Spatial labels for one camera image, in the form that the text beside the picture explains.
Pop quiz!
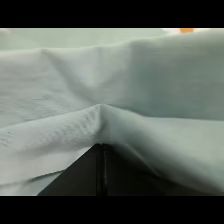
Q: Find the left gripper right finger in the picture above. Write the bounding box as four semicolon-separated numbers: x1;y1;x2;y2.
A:
102;143;168;197

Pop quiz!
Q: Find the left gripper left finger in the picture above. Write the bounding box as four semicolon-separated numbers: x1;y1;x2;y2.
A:
37;143;103;197

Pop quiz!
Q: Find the light blue shirt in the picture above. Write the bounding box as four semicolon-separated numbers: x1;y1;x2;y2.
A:
0;28;224;197

